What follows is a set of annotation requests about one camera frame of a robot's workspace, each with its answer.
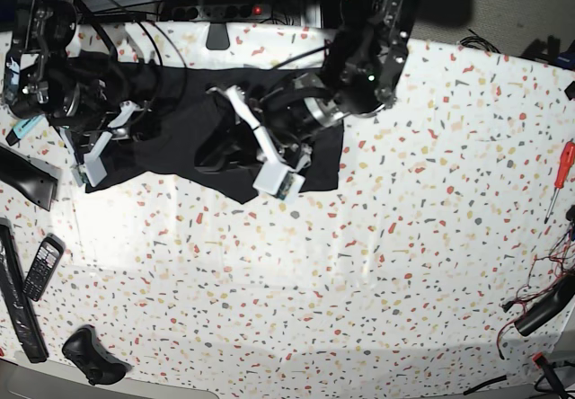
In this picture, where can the black game controller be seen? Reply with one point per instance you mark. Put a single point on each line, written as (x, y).
(84, 350)

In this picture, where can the light blue highlighter marker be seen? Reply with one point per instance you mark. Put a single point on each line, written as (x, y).
(21, 129)

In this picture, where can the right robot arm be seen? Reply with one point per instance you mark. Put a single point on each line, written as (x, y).
(62, 66)

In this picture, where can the power strip with red switch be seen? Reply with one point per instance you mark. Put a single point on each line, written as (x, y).
(221, 13)

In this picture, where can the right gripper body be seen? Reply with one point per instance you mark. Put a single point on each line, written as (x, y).
(87, 145)

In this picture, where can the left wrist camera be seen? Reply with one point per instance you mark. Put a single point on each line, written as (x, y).
(278, 180)

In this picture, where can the black table clamp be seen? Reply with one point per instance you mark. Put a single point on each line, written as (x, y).
(218, 38)

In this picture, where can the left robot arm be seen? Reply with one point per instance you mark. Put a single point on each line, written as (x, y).
(361, 69)

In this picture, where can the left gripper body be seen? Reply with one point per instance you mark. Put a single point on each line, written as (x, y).
(268, 144)

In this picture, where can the black plastic handle part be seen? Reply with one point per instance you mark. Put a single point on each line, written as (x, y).
(34, 184)

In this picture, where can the red black tool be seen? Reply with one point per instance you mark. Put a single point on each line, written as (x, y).
(549, 382)

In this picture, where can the black cylinder with wires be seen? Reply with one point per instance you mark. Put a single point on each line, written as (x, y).
(549, 306)

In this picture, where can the red handled screwdriver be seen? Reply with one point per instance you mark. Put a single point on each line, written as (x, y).
(565, 164)

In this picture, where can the long black flat bar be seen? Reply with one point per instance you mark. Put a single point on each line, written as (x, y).
(18, 305)

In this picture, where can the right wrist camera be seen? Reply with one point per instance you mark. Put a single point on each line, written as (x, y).
(90, 171)

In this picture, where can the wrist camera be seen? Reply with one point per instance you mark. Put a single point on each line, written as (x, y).
(90, 171)
(278, 180)

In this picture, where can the black cable strip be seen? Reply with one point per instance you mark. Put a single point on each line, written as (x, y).
(485, 384)

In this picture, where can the black remote control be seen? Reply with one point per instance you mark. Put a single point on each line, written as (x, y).
(43, 266)

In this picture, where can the black T-shirt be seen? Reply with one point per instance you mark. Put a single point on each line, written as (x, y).
(185, 133)

